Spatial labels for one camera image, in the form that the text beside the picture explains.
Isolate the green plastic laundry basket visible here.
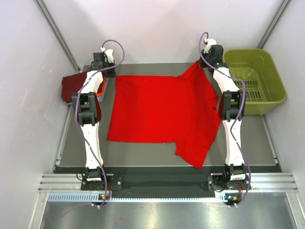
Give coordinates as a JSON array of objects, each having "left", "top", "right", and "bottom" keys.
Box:
[{"left": 224, "top": 49, "right": 287, "bottom": 115}]

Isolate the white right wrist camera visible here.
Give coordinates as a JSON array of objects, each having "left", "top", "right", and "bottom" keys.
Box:
[{"left": 203, "top": 38, "right": 217, "bottom": 53}]

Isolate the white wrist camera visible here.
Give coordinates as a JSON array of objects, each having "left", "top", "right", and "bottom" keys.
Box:
[
  {"left": 100, "top": 47, "right": 115, "bottom": 64},
  {"left": 203, "top": 38, "right": 217, "bottom": 53}
]

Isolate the slotted cable duct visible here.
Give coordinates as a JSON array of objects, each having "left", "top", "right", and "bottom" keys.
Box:
[{"left": 47, "top": 193, "right": 228, "bottom": 203}]

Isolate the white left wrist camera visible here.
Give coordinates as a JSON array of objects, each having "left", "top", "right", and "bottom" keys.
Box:
[{"left": 100, "top": 47, "right": 115, "bottom": 64}]

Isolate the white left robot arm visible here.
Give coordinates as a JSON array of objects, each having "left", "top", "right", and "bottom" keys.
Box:
[{"left": 72, "top": 48, "right": 116, "bottom": 191}]

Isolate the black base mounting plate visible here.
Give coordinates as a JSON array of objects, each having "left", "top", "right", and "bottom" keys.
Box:
[{"left": 81, "top": 174, "right": 249, "bottom": 191}]

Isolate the orange folded shirt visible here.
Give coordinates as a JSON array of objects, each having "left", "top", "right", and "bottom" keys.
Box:
[{"left": 96, "top": 79, "right": 108, "bottom": 97}]

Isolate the dark red folded shirt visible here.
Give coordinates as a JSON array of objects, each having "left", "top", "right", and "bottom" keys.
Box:
[{"left": 61, "top": 72, "right": 87, "bottom": 104}]

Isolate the red t shirt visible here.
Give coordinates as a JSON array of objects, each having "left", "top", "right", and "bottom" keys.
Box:
[{"left": 107, "top": 62, "right": 221, "bottom": 169}]

